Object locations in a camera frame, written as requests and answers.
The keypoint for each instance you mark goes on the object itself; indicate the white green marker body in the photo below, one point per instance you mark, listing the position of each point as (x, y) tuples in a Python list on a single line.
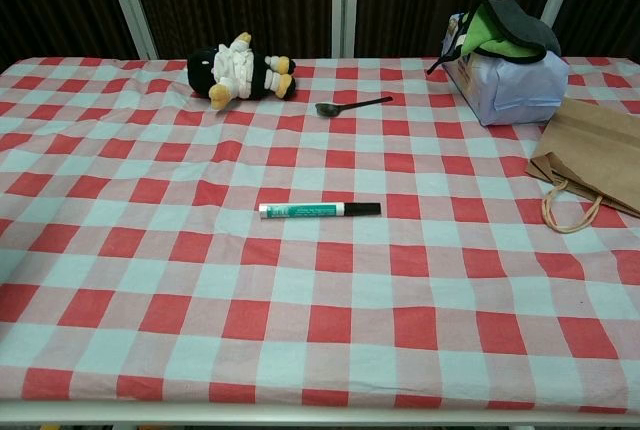
[(300, 211)]

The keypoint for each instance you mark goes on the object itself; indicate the black marker cap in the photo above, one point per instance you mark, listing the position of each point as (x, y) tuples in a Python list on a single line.
[(364, 209)]

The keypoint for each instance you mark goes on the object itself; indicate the black plastic spoon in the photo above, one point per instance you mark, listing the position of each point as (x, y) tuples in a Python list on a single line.
[(326, 109)]

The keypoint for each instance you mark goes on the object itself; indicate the red white checkered tablecloth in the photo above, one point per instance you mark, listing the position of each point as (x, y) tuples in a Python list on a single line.
[(320, 300)]

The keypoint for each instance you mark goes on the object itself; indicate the black white penguin plush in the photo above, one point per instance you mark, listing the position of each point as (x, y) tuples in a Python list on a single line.
[(202, 70)]

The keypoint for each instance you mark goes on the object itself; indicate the light blue tissue package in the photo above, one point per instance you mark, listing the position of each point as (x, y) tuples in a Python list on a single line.
[(520, 92)]

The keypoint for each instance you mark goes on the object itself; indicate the brown paper bag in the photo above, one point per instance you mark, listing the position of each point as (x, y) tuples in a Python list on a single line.
[(590, 150)]

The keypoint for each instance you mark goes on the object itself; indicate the white table edge rail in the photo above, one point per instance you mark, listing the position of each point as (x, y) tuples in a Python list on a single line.
[(320, 418)]

